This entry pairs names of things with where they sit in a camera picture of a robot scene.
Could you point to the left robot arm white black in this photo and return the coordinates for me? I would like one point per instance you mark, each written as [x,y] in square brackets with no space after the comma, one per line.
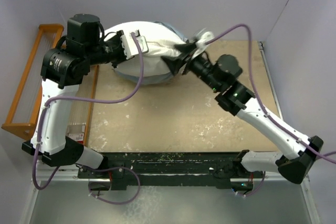
[62,71]

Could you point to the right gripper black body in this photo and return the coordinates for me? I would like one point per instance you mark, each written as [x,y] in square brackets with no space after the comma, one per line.
[200,59]

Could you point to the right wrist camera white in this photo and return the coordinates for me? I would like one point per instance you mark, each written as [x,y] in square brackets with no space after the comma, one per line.
[201,38]

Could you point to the orange wooden rack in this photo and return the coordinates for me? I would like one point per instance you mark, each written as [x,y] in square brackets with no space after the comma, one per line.
[22,117]

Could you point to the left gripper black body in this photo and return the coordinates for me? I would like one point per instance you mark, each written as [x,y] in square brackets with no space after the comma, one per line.
[112,51]

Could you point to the patchwork green beige pillowcase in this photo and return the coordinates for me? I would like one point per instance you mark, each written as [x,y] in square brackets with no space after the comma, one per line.
[157,79]

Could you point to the red white small box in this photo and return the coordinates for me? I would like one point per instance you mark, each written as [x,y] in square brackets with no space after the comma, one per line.
[78,137]

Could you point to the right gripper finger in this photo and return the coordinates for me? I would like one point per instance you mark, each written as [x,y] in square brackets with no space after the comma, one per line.
[186,48]
[174,64]

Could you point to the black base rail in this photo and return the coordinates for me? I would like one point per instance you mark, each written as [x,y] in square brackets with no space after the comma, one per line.
[221,170]

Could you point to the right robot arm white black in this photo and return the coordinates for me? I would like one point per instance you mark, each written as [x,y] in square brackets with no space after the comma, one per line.
[297,152]

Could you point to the white pillow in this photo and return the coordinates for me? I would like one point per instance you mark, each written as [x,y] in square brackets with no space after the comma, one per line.
[152,51]

